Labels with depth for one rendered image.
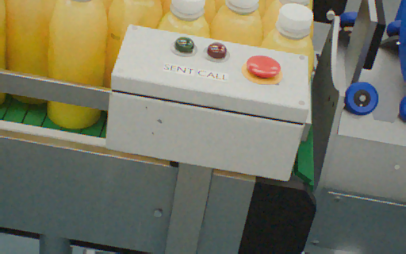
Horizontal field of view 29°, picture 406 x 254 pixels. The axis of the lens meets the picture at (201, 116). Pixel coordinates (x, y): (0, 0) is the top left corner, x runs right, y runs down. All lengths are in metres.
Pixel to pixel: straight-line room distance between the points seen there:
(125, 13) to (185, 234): 0.27
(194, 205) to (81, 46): 0.23
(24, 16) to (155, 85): 0.26
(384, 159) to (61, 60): 0.46
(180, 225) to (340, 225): 0.35
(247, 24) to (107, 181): 0.27
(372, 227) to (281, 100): 0.47
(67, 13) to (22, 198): 0.28
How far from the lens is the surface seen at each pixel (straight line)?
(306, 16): 0.93
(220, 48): 0.83
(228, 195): 1.02
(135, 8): 0.96
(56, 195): 1.07
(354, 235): 1.25
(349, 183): 1.12
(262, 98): 0.79
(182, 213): 0.94
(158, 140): 0.83
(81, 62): 0.97
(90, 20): 0.94
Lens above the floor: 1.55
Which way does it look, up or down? 37 degrees down
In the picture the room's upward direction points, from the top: 10 degrees clockwise
